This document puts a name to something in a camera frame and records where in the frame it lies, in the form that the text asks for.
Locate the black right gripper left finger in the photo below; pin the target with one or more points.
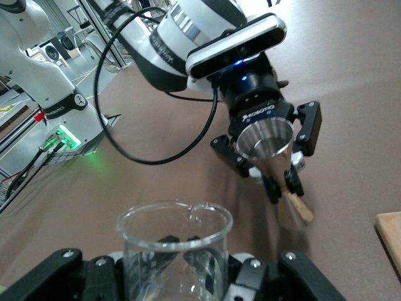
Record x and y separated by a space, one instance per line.
62 276

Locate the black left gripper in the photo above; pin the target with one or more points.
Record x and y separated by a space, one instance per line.
253 100

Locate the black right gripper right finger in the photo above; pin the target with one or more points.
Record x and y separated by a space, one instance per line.
297 279

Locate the steel double jigger cup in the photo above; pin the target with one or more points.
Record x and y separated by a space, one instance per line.
269 147

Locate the clear glass beaker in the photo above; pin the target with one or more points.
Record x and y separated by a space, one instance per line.
175 225

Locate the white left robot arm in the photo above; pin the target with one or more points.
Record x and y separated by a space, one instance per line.
37 78

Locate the brown table cover sheet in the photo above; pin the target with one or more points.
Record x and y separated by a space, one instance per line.
344 94

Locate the wooden cutting board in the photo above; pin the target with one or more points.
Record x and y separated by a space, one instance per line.
391 238

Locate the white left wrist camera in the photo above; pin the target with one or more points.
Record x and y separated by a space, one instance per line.
238 47

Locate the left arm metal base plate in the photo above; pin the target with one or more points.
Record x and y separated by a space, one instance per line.
91 144

